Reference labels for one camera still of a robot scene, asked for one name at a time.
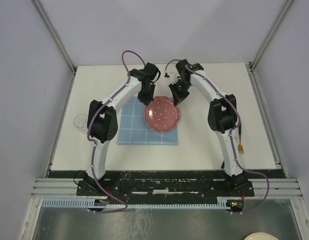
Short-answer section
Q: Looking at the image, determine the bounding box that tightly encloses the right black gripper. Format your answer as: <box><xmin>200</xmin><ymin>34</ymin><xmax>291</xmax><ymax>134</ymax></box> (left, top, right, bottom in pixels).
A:
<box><xmin>167</xmin><ymin>79</ymin><xmax>191</xmax><ymax>107</ymax></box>

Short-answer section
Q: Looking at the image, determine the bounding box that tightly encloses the pink dotted plate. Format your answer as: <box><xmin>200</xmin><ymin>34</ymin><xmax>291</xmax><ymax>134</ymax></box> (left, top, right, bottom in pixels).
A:
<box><xmin>144</xmin><ymin>96</ymin><xmax>181</xmax><ymax>133</ymax></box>

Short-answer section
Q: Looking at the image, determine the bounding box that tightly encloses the blue checked cloth placemat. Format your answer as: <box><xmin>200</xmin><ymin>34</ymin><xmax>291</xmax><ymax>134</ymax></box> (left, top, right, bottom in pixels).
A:
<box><xmin>117</xmin><ymin>96</ymin><xmax>179</xmax><ymax>146</ymax></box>

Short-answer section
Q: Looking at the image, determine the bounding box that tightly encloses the clear plastic cup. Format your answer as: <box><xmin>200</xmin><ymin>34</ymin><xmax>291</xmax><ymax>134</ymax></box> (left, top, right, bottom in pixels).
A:
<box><xmin>73</xmin><ymin>113</ymin><xmax>88</xmax><ymax>134</ymax></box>

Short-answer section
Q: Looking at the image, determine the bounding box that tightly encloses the green handled gold fork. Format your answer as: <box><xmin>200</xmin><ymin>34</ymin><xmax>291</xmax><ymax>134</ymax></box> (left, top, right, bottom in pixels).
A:
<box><xmin>238</xmin><ymin>125</ymin><xmax>244</xmax><ymax>154</ymax></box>

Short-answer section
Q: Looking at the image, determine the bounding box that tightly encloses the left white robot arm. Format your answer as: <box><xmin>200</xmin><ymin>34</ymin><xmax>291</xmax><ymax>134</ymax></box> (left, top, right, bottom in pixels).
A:
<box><xmin>83</xmin><ymin>62</ymin><xmax>161</xmax><ymax>195</ymax></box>

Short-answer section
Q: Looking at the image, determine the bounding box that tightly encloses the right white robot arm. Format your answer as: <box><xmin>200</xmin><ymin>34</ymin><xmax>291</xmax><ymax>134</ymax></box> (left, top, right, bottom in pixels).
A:
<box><xmin>169</xmin><ymin>59</ymin><xmax>248</xmax><ymax>196</ymax></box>

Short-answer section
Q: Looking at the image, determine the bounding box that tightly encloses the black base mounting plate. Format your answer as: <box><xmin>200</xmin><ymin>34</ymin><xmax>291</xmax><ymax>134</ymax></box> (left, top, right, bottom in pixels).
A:
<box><xmin>74</xmin><ymin>169</ymin><xmax>255</xmax><ymax>201</ymax></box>

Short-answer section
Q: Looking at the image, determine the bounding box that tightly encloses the cream plate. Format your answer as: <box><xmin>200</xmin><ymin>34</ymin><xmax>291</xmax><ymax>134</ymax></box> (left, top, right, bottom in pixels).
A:
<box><xmin>244</xmin><ymin>232</ymin><xmax>279</xmax><ymax>240</ymax></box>

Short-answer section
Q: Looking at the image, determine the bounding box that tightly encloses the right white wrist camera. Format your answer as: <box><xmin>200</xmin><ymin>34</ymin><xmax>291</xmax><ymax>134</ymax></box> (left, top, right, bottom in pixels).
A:
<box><xmin>164</xmin><ymin>69</ymin><xmax>179</xmax><ymax>85</ymax></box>

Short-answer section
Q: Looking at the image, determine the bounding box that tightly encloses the left aluminium frame post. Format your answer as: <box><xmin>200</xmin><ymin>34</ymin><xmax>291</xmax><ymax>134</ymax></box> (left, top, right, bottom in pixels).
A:
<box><xmin>30</xmin><ymin>0</ymin><xmax>77</xmax><ymax>73</ymax></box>

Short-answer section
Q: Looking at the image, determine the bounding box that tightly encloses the aluminium frame post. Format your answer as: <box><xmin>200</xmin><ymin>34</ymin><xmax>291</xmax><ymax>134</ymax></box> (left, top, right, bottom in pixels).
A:
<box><xmin>249</xmin><ymin>0</ymin><xmax>295</xmax><ymax>70</ymax></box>
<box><xmin>30</xmin><ymin>0</ymin><xmax>77</xmax><ymax>73</ymax></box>

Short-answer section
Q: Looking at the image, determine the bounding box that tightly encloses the light blue cable duct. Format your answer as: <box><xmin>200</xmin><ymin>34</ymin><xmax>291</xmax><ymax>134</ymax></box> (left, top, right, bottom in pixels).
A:
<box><xmin>41</xmin><ymin>197</ymin><xmax>230</xmax><ymax>210</ymax></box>

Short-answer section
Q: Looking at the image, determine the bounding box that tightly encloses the right aluminium frame post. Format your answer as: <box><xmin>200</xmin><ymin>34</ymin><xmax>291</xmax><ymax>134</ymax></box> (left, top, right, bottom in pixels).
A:
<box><xmin>249</xmin><ymin>0</ymin><xmax>295</xmax><ymax>70</ymax></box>

